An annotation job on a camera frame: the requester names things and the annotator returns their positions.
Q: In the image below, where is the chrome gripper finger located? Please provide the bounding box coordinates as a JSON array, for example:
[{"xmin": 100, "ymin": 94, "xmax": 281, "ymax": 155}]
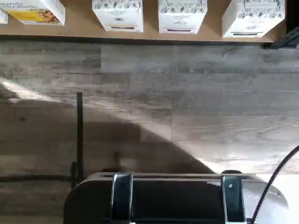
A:
[
  {"xmin": 221, "ymin": 175, "xmax": 247, "ymax": 224},
  {"xmin": 110, "ymin": 173, "xmax": 134, "ymax": 224}
]

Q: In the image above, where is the wooden shelf board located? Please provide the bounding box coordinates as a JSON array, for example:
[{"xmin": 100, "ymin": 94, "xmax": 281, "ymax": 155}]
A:
[{"xmin": 0, "ymin": 0, "xmax": 287, "ymax": 45}]

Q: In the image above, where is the white box floral print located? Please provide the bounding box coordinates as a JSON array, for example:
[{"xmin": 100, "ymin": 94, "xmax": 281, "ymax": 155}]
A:
[{"xmin": 221, "ymin": 0, "xmax": 286, "ymax": 38}]

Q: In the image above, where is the white box orange strip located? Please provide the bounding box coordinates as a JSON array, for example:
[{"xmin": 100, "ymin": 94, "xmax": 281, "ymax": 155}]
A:
[{"xmin": 92, "ymin": 0, "xmax": 144, "ymax": 33}]

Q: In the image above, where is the white box pink strip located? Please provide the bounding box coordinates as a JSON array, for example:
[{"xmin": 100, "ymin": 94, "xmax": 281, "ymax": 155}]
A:
[{"xmin": 158, "ymin": 0, "xmax": 208, "ymax": 34}]

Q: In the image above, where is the white yellow granola box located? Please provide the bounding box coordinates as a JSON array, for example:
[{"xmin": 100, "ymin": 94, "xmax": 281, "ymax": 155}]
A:
[{"xmin": 0, "ymin": 0, "xmax": 66, "ymax": 26}]

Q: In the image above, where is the white snack box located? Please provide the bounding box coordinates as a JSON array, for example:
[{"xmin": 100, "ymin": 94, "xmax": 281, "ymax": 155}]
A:
[{"xmin": 0, "ymin": 9, "xmax": 9, "ymax": 24}]

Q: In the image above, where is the black metal bar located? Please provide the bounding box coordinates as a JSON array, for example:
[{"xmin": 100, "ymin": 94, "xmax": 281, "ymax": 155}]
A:
[{"xmin": 70, "ymin": 91, "xmax": 84, "ymax": 189}]

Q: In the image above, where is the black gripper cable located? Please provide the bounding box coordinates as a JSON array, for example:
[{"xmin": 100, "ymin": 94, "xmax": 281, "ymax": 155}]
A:
[{"xmin": 250, "ymin": 144, "xmax": 299, "ymax": 224}]

